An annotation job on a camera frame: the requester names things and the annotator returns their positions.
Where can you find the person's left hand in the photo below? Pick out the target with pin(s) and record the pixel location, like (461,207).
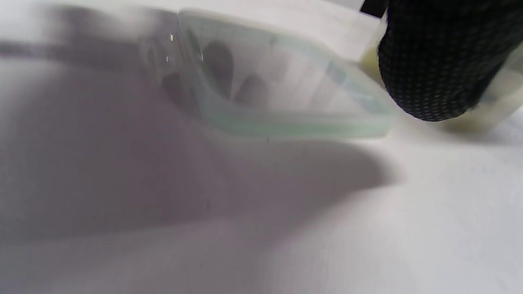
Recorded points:
(441,61)

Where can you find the clear plastic container lid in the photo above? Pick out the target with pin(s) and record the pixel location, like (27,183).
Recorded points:
(286,90)

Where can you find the clear plastic airtight container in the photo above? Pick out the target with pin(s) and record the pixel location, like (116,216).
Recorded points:
(502,98)

